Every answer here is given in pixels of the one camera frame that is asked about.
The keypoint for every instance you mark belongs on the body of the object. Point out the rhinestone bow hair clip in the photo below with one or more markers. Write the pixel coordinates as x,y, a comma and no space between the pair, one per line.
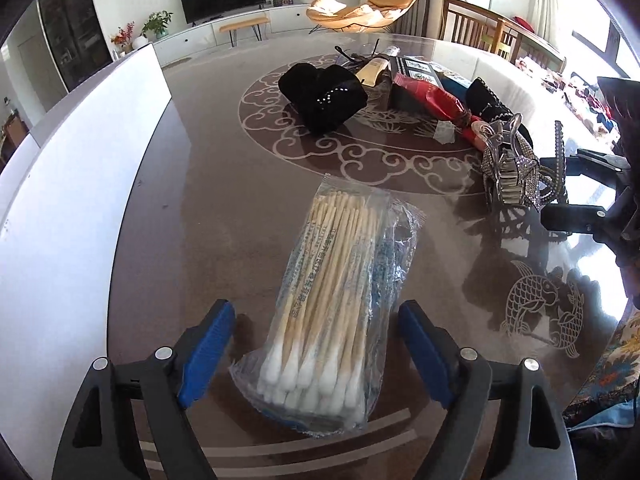
532,180

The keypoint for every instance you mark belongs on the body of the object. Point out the small clear plastic bag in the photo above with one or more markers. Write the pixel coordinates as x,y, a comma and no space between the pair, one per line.
445,131

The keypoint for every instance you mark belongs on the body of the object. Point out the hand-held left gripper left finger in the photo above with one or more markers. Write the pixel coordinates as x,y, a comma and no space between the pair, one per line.
210,345

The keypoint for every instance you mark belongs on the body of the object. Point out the eyeglasses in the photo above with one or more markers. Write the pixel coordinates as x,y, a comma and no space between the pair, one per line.
350,57

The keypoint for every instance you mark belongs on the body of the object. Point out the silver bottle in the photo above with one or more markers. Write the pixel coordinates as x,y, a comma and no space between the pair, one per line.
391,51

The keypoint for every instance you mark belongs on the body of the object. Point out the patterned rug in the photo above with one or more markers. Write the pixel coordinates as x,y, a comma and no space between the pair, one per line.
610,370

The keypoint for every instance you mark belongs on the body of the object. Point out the black printed box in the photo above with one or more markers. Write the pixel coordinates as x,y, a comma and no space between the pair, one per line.
407,67

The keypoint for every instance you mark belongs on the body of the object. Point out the dark glass display cabinet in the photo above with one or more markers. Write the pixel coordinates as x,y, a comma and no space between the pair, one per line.
75,25

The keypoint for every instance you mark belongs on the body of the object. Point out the white vase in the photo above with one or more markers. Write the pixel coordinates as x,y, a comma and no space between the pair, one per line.
140,42

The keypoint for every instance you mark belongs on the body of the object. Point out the black beaded pouch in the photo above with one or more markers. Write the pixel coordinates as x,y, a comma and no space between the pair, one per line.
487,95

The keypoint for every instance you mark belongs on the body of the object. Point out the wooden chair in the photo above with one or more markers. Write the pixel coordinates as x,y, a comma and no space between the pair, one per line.
530,45
467,22

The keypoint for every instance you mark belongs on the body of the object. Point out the rhinestone hair claw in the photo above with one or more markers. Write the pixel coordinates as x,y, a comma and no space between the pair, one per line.
559,150

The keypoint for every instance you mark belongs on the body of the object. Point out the red flower arrangement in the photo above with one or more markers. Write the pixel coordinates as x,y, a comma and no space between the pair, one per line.
122,37

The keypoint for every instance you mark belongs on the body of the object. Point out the white television cabinet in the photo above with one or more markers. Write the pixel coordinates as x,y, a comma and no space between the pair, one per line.
195,40

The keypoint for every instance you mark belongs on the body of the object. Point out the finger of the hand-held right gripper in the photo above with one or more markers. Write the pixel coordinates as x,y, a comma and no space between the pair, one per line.
602,160
575,219

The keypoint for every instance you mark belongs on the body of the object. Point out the wooden desktop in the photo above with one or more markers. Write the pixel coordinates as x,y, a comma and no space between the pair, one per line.
220,210

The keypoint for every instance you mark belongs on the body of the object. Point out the cream tube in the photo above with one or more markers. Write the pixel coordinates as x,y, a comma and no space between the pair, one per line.
371,71

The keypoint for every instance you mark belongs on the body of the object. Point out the red packet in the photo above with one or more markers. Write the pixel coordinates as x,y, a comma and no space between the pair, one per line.
430,94

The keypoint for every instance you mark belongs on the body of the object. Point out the black velvet hat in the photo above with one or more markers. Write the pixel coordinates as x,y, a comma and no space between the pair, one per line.
320,95

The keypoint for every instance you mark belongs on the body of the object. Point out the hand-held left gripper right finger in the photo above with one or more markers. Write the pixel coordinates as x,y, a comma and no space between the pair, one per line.
425,345

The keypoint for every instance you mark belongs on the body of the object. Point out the green plant in teal pot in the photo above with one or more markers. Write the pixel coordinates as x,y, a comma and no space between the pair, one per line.
157,22

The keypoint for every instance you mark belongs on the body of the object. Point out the orange lounge chair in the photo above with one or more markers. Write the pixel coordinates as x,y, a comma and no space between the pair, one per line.
360,12

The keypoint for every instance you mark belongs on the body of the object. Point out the cotton swab packet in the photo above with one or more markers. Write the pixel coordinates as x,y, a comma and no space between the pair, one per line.
325,310

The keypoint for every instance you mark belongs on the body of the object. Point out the white board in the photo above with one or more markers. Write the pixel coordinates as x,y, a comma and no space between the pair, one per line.
75,185

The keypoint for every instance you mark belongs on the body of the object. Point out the clear hair claw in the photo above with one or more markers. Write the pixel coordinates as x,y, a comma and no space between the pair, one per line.
502,132

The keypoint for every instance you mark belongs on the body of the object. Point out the wooden bench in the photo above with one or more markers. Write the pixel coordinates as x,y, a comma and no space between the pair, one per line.
245,22

